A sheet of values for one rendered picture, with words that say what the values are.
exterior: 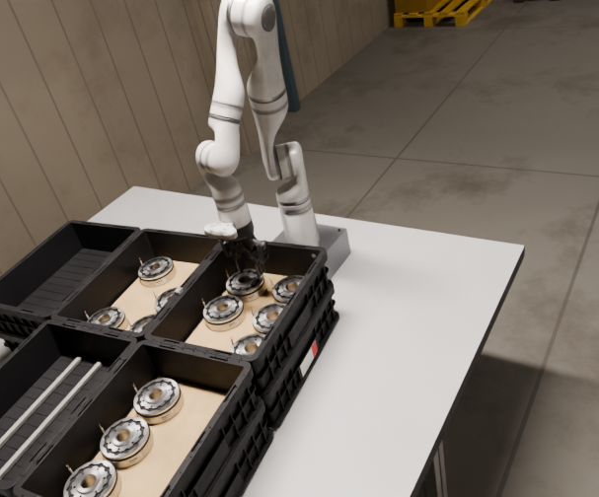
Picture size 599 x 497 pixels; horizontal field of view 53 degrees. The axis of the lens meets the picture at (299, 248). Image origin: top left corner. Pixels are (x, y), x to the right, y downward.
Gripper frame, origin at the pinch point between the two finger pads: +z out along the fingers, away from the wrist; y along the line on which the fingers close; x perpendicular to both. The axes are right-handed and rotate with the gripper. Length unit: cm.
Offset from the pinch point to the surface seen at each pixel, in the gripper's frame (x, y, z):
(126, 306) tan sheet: 16.1, 33.5, 8.3
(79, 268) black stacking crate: 7, 63, 8
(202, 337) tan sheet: 18.7, 4.2, 8.6
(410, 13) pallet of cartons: -471, 156, 73
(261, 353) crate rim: 25.4, -20.6, -0.8
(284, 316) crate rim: 14.0, -19.5, -1.1
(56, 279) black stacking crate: 14, 66, 8
